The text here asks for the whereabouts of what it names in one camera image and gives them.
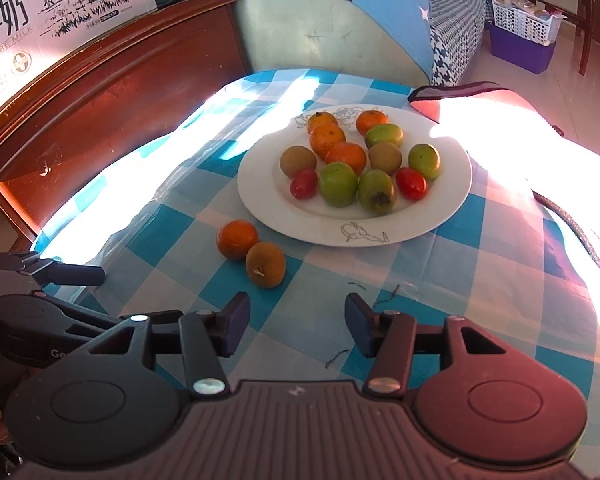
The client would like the blue checkered tablecloth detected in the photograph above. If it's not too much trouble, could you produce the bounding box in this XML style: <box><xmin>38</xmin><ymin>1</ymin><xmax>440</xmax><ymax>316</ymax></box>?
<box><xmin>34</xmin><ymin>70</ymin><xmax>600</xmax><ymax>476</ymax></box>

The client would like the white decorated plate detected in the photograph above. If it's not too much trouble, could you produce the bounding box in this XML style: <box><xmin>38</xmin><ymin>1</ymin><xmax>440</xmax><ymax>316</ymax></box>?
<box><xmin>237</xmin><ymin>105</ymin><xmax>472</xmax><ymax>247</ymax></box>

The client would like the wooden headboard furniture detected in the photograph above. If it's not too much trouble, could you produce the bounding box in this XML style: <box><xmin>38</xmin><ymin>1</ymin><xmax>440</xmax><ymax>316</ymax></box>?
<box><xmin>0</xmin><ymin>0</ymin><xmax>251</xmax><ymax>250</ymax></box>

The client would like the purple storage bin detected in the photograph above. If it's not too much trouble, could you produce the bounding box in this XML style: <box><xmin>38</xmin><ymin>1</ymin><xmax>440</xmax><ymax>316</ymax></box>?
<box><xmin>489</xmin><ymin>25</ymin><xmax>556</xmax><ymax>75</ymax></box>

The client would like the white laundry basket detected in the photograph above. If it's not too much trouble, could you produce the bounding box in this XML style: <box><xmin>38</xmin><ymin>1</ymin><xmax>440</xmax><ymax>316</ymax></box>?
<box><xmin>491</xmin><ymin>0</ymin><xmax>565</xmax><ymax>47</ymax></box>

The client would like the blue green cushioned chair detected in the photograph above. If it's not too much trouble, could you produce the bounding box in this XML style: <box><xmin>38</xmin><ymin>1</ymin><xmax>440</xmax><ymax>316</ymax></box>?
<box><xmin>166</xmin><ymin>0</ymin><xmax>436</xmax><ymax>89</ymax></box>

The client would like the green jujube back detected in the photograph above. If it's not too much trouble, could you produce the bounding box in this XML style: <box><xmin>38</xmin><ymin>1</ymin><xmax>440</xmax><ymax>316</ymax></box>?
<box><xmin>365</xmin><ymin>124</ymin><xmax>404</xmax><ymax>148</ymax></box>

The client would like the brown kiwi back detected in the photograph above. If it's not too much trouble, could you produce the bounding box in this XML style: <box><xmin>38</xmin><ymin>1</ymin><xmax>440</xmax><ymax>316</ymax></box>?
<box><xmin>368</xmin><ymin>141</ymin><xmax>403</xmax><ymax>176</ymax></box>

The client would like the red tomato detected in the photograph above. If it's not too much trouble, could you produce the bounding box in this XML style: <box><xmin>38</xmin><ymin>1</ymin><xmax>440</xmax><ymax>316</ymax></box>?
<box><xmin>289</xmin><ymin>169</ymin><xmax>318</xmax><ymax>200</ymax></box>
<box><xmin>396</xmin><ymin>167</ymin><xmax>427</xmax><ymax>202</ymax></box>

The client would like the orange tangerine back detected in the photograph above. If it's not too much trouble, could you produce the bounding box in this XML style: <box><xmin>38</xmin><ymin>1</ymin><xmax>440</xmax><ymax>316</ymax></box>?
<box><xmin>325</xmin><ymin>142</ymin><xmax>367</xmax><ymax>176</ymax></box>

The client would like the green jujube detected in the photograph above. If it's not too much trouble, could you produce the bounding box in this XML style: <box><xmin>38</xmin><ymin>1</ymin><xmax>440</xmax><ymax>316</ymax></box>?
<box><xmin>358</xmin><ymin>169</ymin><xmax>396</xmax><ymax>214</ymax></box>
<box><xmin>407</xmin><ymin>143</ymin><xmax>441</xmax><ymax>180</ymax></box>
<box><xmin>365</xmin><ymin>124</ymin><xmax>404</xmax><ymax>148</ymax></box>

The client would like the green round fruit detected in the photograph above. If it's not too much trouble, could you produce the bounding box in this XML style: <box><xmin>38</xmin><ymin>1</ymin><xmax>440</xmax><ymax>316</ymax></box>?
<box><xmin>318</xmin><ymin>162</ymin><xmax>358</xmax><ymax>208</ymax></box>

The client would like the houndstooth patterned sofa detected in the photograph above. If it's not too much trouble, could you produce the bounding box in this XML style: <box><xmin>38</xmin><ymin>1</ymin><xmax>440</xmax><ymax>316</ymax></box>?
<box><xmin>429</xmin><ymin>0</ymin><xmax>486</xmax><ymax>86</ymax></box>

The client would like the brown kiwi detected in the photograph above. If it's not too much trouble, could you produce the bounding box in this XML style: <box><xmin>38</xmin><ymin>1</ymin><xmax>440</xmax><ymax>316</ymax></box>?
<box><xmin>245</xmin><ymin>242</ymin><xmax>286</xmax><ymax>288</ymax></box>
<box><xmin>279</xmin><ymin>145</ymin><xmax>317</xmax><ymax>179</ymax></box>
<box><xmin>368</xmin><ymin>141</ymin><xmax>403</xmax><ymax>176</ymax></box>

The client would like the orange tangerine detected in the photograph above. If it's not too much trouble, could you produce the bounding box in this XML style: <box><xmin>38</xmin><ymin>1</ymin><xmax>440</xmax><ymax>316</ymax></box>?
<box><xmin>325</xmin><ymin>142</ymin><xmax>367</xmax><ymax>176</ymax></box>
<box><xmin>216</xmin><ymin>219</ymin><xmax>259</xmax><ymax>261</ymax></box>
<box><xmin>309</xmin><ymin>122</ymin><xmax>346</xmax><ymax>160</ymax></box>
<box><xmin>355</xmin><ymin>110</ymin><xmax>389</xmax><ymax>136</ymax></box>
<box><xmin>306</xmin><ymin>112</ymin><xmax>338</xmax><ymax>134</ymax></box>

